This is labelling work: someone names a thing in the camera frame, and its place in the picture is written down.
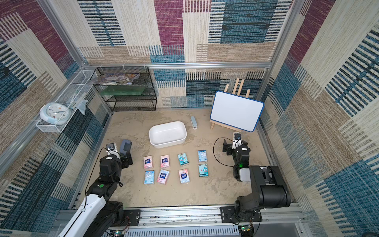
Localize blue Tempo tissue pack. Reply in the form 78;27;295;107
157;169;170;184

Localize blue white tissue pack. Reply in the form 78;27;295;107
144;170;155;185

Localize blue framed whiteboard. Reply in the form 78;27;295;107
210;91;265;132

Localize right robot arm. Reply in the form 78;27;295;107
220;139;291;225

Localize light blue unicorn tissue pack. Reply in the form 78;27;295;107
197;150;208;163

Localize pink Tempo tissue pack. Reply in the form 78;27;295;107
160;155;170;168
143;156;154;170

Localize white storage box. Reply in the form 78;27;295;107
149;121;187;149

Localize pink white tissue pack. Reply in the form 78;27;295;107
178;169;190;184

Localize round white clock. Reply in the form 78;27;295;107
39;102;72;125

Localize white wire basket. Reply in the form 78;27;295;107
36;70;93;133

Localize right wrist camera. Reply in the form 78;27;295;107
232;132;242;149

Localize green board on shelf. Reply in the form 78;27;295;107
100;86;146;96

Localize green white tissue pack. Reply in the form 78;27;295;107
198;164;209;177

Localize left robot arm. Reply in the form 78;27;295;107
58;151;133;237

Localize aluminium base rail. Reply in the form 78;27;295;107
50;202;306;237

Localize colourful magazine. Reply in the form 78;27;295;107
88;73;141;86

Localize black wire shelf rack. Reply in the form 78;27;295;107
88;66;158;112

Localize teal cartoon tissue pack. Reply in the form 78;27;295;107
178;153;189;166

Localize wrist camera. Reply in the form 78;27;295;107
106;143;120;159
232;132;242;149

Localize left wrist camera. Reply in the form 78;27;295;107
106;143;120;159

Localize blue grey hole punch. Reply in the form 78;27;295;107
120;139;132;155

